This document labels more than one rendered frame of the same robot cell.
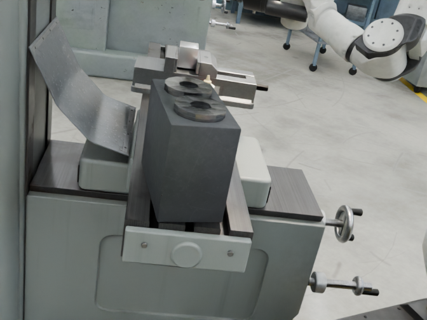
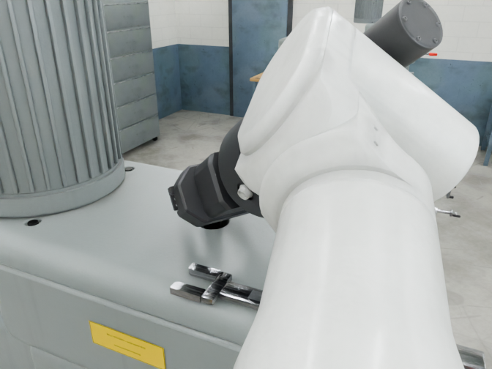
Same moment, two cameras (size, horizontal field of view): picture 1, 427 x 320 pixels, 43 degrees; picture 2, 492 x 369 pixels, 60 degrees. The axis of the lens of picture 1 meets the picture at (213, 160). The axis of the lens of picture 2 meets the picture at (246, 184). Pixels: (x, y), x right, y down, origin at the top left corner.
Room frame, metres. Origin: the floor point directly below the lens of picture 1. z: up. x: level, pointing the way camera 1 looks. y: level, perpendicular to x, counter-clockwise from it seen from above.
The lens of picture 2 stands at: (1.00, -0.16, 2.13)
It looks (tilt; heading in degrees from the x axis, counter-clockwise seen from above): 25 degrees down; 33
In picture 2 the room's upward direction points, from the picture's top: straight up
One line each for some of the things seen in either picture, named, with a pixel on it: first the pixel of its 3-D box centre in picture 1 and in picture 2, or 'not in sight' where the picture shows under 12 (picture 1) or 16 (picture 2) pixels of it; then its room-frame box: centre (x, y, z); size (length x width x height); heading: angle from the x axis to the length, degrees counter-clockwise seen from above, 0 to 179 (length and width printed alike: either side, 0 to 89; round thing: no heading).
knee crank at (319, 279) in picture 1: (344, 284); not in sight; (1.28, -0.44, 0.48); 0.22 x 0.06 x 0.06; 99
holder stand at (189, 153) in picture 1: (186, 145); not in sight; (0.91, 0.05, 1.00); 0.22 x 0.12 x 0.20; 19
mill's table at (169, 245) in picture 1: (182, 117); not in sight; (1.38, 0.11, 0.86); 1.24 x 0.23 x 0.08; 9
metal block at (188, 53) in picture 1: (187, 54); not in sight; (1.49, 0.13, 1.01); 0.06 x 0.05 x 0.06; 7
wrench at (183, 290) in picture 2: not in sight; (313, 315); (1.25, -0.06, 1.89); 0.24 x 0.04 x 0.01; 99
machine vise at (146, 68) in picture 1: (195, 73); not in sight; (1.49, 0.10, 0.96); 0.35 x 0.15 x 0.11; 97
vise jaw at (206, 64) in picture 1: (206, 63); not in sight; (1.49, 0.07, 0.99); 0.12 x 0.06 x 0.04; 7
